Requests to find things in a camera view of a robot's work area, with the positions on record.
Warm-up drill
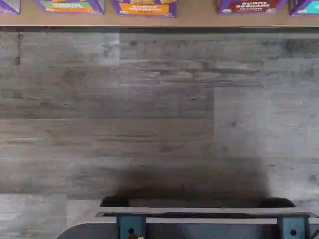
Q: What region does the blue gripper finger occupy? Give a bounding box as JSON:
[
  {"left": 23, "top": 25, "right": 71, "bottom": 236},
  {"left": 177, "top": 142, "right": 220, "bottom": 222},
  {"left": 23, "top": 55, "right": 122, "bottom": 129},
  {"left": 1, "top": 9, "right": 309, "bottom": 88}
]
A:
[
  {"left": 99, "top": 196, "right": 147, "bottom": 239},
  {"left": 256, "top": 196, "right": 311, "bottom": 239}
]

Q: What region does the purple box brown patch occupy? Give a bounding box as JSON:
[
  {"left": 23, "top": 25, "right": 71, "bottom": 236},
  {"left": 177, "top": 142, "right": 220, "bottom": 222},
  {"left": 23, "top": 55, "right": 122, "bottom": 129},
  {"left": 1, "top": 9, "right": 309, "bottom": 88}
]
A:
[{"left": 216, "top": 0, "right": 288, "bottom": 15}]

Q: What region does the brown wooden shelf board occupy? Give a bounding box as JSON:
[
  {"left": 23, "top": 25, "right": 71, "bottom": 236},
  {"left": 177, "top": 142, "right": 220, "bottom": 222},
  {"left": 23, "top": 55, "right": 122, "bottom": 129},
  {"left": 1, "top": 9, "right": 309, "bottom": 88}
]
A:
[{"left": 0, "top": 0, "right": 319, "bottom": 27}]

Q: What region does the purple box orange patch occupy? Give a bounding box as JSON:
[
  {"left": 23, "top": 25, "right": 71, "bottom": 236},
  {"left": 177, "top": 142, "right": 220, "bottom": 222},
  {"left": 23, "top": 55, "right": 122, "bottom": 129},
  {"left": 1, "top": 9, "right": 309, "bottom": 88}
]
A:
[{"left": 111, "top": 0, "right": 178, "bottom": 18}]

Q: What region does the purple box teal patch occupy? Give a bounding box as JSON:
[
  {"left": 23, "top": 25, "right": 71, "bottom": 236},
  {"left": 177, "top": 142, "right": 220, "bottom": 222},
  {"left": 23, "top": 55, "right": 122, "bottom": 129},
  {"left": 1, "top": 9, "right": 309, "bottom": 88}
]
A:
[{"left": 288, "top": 0, "right": 319, "bottom": 16}]

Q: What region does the purple box green patch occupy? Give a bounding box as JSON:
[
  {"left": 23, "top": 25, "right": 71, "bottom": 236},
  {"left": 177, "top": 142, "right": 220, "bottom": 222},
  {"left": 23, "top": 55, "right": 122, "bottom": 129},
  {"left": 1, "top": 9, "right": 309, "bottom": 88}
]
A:
[{"left": 33, "top": 0, "right": 105, "bottom": 15}]

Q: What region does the purple box magenta patch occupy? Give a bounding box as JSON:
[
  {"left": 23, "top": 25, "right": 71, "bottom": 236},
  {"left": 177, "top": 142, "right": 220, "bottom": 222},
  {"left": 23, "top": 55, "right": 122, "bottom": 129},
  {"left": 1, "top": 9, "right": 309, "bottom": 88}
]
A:
[{"left": 0, "top": 0, "right": 21, "bottom": 15}]

